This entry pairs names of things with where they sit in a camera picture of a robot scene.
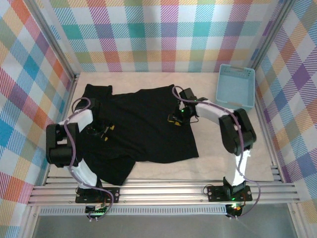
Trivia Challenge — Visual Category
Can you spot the black t-shirt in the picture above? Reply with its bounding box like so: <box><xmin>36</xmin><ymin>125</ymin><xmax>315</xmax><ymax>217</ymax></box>
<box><xmin>79</xmin><ymin>83</ymin><xmax>200</xmax><ymax>186</ymax></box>

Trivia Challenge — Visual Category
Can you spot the light blue plastic basket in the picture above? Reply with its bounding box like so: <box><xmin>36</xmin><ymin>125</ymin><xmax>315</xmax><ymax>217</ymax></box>
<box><xmin>214</xmin><ymin>63</ymin><xmax>256</xmax><ymax>111</ymax></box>

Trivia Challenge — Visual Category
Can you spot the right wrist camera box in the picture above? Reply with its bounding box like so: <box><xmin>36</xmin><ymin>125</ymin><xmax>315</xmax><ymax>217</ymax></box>
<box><xmin>178</xmin><ymin>88</ymin><xmax>198</xmax><ymax>101</ymax></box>

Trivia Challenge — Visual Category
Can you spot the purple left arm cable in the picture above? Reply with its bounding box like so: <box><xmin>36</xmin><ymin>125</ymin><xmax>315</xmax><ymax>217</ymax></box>
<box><xmin>63</xmin><ymin>97</ymin><xmax>117</xmax><ymax>221</ymax></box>

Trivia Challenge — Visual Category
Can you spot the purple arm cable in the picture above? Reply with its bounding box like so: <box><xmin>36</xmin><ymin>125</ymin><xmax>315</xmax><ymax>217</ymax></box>
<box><xmin>63</xmin><ymin>97</ymin><xmax>117</xmax><ymax>221</ymax></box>
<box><xmin>172</xmin><ymin>85</ymin><xmax>262</xmax><ymax>219</ymax></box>

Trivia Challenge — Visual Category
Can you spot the aluminium side rail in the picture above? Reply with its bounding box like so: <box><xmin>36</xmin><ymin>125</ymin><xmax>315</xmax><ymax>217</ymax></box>
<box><xmin>43</xmin><ymin>74</ymin><xmax>80</xmax><ymax>185</ymax></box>
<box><xmin>255</xmin><ymin>69</ymin><xmax>285</xmax><ymax>184</ymax></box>

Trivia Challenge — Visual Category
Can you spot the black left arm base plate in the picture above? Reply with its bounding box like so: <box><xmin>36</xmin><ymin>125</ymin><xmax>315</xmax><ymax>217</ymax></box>
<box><xmin>75</xmin><ymin>187</ymin><xmax>121</xmax><ymax>204</ymax></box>

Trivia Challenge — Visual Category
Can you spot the aluminium mounting rail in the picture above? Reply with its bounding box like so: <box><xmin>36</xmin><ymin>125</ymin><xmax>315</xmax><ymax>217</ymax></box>
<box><xmin>26</xmin><ymin>178</ymin><xmax>302</xmax><ymax>206</ymax></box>

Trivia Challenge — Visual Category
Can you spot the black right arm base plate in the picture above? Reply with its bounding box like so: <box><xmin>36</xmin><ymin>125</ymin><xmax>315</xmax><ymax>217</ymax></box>
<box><xmin>207</xmin><ymin>185</ymin><xmax>253</xmax><ymax>202</ymax></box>

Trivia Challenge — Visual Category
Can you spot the grey slotted cable duct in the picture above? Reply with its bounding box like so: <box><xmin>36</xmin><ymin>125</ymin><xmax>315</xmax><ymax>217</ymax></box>
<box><xmin>39</xmin><ymin>205</ymin><xmax>228</xmax><ymax>216</ymax></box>

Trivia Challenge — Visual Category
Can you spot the aluminium corner post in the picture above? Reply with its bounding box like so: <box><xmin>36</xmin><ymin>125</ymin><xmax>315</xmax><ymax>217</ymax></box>
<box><xmin>250</xmin><ymin>0</ymin><xmax>298</xmax><ymax>71</ymax></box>
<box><xmin>23</xmin><ymin>0</ymin><xmax>80</xmax><ymax>77</ymax></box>

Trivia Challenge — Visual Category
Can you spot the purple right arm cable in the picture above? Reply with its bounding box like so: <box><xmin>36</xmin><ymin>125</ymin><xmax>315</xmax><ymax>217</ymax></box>
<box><xmin>172</xmin><ymin>85</ymin><xmax>262</xmax><ymax>219</ymax></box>

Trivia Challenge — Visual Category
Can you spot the aluminium frame leg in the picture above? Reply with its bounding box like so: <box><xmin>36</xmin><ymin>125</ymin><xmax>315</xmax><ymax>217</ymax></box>
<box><xmin>287</xmin><ymin>202</ymin><xmax>307</xmax><ymax>238</ymax></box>
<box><xmin>23</xmin><ymin>205</ymin><xmax>40</xmax><ymax>238</ymax></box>

